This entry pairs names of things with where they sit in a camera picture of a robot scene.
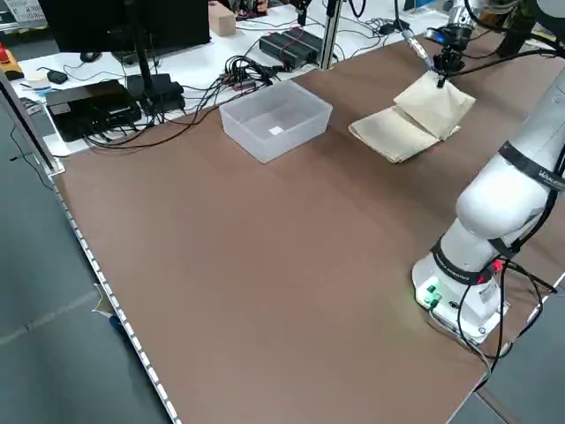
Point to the aluminium frame rail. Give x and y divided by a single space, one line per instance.
26 128

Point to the aluminium frame post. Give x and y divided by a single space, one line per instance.
330 35

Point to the cream-colored tablecloth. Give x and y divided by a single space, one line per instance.
397 137

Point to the black electronics box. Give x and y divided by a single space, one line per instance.
88 106

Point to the red emergency stop button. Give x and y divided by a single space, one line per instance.
6 55

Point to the clear plastic box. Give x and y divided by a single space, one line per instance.
243 137

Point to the black monitor stand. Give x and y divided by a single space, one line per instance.
143 66

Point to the small black device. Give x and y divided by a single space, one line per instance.
57 77

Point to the black computer monitor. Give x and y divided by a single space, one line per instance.
88 22

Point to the white square label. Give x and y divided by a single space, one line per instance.
276 130

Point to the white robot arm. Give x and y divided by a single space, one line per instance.
499 199
461 15

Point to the black power supply box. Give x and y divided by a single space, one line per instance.
282 50
309 40

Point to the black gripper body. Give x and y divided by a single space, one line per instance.
457 37

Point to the light wooden block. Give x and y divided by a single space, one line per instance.
223 22

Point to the white tape roll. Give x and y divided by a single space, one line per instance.
37 80

